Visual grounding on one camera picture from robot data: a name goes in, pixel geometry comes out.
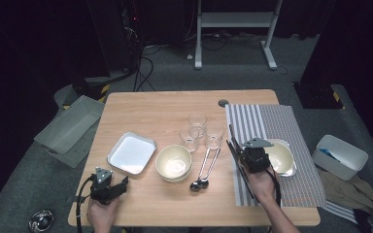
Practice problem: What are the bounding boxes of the cream ceramic bowl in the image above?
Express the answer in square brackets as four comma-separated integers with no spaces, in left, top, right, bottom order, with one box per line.
[159,171,192,183]
[154,144,192,179]
[265,140,295,176]

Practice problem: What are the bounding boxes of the person's left hand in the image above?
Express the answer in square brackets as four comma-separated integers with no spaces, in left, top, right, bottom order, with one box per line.
[86,196,120,231]

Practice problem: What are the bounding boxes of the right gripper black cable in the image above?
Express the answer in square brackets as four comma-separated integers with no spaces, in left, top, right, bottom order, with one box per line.
[266,169,283,208]

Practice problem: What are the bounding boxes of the beige cloth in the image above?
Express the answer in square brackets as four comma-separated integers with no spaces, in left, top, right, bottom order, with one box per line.
[317,166,373,218]

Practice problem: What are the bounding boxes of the clear glass cup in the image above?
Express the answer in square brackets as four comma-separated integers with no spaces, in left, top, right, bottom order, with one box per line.
[204,121,225,150]
[179,125,200,153]
[187,111,208,137]

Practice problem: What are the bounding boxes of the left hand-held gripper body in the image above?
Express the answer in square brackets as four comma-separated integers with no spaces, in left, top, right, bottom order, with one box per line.
[89,167,118,206]

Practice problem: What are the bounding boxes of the grey plastic bin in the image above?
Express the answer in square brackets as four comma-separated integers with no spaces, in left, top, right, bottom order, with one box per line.
[33,94,106,155]

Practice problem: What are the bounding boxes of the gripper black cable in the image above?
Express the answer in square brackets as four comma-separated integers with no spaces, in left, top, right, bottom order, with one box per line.
[266,169,283,208]
[76,176,93,233]

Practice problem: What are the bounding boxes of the black equipment rack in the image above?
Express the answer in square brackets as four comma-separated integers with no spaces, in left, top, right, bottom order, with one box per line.
[86,0,144,79]

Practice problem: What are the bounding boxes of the striped grey cloth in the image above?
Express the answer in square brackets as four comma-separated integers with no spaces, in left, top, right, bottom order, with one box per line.
[323,199,358,225]

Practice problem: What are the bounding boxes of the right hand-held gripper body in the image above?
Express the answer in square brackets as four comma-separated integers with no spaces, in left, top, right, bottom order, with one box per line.
[241,137,275,174]

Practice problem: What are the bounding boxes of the blue packet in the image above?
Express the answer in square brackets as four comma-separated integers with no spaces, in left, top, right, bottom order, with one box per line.
[319,148,341,163]

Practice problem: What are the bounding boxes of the grey striped placemat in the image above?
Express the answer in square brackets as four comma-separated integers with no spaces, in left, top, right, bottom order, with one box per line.
[225,103,327,208]

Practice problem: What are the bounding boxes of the black base with yellow stripes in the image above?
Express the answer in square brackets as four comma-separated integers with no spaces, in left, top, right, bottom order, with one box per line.
[62,77,111,110]
[292,81,346,111]

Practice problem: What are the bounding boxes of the white plastic bin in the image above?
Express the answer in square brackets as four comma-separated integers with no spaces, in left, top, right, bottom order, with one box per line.
[311,134,369,182]

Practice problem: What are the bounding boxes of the person's right hand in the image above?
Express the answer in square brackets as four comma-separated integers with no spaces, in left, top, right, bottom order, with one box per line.
[243,167,278,203]

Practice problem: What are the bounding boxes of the dark tape strip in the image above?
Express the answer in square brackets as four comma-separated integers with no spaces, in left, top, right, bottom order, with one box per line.
[66,194,88,204]

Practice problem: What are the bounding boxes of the white metal stand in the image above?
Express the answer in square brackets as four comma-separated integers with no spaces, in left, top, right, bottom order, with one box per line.
[193,0,285,71]

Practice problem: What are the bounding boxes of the bundle of black chopsticks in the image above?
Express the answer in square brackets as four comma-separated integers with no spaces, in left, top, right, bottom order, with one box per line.
[225,139,260,204]

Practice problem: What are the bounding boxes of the tangle of floor cables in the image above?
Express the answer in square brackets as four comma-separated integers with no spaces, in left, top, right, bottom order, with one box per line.
[202,30,268,52]

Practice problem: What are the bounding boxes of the white square plate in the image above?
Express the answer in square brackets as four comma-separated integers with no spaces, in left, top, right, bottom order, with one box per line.
[265,139,298,178]
[106,131,157,176]

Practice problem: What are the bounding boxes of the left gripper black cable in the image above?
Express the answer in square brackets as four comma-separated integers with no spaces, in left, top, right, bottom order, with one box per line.
[76,176,93,233]

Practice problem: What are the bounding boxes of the black floor cables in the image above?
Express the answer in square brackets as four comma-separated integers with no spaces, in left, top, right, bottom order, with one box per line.
[131,48,157,93]

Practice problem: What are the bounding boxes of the shiny metal object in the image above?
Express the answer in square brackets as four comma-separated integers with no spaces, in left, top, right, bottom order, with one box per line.
[28,209,55,233]

